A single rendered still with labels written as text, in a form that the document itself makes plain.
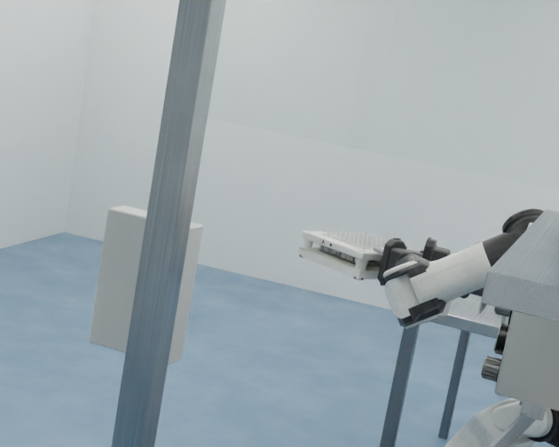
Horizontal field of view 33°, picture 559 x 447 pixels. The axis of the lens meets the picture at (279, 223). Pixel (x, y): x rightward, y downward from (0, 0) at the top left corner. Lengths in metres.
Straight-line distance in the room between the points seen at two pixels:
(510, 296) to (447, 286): 1.11
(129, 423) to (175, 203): 0.41
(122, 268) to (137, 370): 0.19
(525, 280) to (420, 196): 5.53
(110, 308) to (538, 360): 0.84
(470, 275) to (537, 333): 0.69
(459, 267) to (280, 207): 4.68
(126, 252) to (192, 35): 0.42
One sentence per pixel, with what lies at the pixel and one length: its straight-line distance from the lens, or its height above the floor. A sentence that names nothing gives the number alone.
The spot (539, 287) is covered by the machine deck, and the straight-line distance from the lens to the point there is 0.85.
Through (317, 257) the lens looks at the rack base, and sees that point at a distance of 2.54.
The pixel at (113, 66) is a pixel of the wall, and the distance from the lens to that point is 6.98.
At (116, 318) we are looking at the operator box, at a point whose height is 1.01.
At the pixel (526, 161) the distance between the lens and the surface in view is 1.53.
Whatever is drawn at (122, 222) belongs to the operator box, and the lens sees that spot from 1.76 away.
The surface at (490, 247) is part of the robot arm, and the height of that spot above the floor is 1.23.
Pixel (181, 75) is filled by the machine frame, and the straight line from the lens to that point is 1.62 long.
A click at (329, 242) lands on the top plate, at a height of 1.08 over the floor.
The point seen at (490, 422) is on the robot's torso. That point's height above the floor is 0.81.
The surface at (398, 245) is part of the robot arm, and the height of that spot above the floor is 1.12.
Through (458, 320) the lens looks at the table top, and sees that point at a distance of 2.78.
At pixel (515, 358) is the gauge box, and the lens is 1.28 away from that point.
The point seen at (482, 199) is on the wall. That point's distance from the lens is 6.34.
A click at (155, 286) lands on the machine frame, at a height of 1.10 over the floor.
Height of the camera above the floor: 1.53
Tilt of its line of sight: 10 degrees down
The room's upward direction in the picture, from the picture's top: 10 degrees clockwise
